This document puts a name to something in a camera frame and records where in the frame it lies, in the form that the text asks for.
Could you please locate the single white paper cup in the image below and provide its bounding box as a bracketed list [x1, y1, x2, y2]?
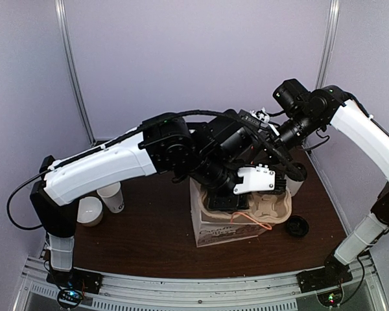
[285, 163, 307, 197]

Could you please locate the white printed paper bag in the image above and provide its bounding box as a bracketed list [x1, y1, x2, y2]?
[189, 180, 272, 248]

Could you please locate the brown pulp cup carrier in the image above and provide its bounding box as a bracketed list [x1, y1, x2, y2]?
[194, 188, 292, 225]

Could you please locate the stack of black cup lids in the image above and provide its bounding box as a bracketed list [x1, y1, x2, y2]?
[285, 215, 309, 238]

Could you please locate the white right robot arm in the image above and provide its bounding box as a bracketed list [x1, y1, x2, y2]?
[266, 78, 389, 286]

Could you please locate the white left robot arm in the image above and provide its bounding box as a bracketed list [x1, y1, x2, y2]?
[30, 109, 259, 288]

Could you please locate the white ceramic bowl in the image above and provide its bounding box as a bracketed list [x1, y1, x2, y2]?
[77, 196, 103, 227]

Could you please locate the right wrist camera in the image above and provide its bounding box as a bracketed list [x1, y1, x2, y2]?
[238, 108, 277, 130]

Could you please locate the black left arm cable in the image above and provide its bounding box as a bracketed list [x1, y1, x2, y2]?
[6, 109, 307, 231]

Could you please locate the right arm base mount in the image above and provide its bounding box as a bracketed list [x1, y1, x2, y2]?
[296, 268, 353, 308]

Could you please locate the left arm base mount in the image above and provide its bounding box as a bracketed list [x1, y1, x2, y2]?
[46, 268, 103, 310]

